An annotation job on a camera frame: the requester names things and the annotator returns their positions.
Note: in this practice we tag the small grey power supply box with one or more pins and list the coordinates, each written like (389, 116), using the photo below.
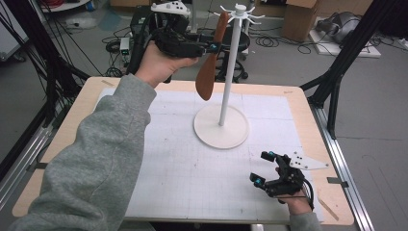
(124, 48)

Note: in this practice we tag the person's left hand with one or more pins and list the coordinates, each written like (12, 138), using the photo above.
(157, 69)

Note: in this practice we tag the orange rice paddle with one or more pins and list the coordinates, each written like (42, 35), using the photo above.
(208, 77)

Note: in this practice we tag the person's right hand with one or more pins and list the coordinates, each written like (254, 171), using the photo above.
(298, 205)

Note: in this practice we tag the black metal frame stand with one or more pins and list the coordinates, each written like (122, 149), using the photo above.
(48, 64)
(346, 54)

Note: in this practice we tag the black round stool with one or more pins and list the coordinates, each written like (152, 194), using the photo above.
(239, 40)

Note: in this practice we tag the white hook stand rack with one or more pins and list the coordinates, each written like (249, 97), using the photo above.
(221, 128)

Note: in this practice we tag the aluminium rail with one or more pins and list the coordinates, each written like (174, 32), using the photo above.
(22, 160)
(346, 166)

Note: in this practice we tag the thin wooden stick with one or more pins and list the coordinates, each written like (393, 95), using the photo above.
(327, 208)

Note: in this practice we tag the white power strip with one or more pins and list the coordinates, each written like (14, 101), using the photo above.
(80, 23)

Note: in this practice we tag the brown cardboard box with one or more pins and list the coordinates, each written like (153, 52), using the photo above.
(300, 19)

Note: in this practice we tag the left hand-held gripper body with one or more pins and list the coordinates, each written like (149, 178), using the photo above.
(174, 38)

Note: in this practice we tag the grey bag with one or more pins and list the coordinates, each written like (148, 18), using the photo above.
(336, 25)

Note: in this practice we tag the dark metal bracket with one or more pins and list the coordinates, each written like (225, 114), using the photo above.
(336, 182)

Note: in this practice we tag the white round table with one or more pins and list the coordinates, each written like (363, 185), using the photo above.
(64, 5)

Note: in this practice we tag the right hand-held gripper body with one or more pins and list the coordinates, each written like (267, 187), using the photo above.
(288, 179)

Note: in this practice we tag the white grid mat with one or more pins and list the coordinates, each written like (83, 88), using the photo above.
(198, 179)

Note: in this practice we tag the white metal post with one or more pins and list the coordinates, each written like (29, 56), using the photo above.
(193, 19)

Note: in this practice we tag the white flat board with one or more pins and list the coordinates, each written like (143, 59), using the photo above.
(359, 51)

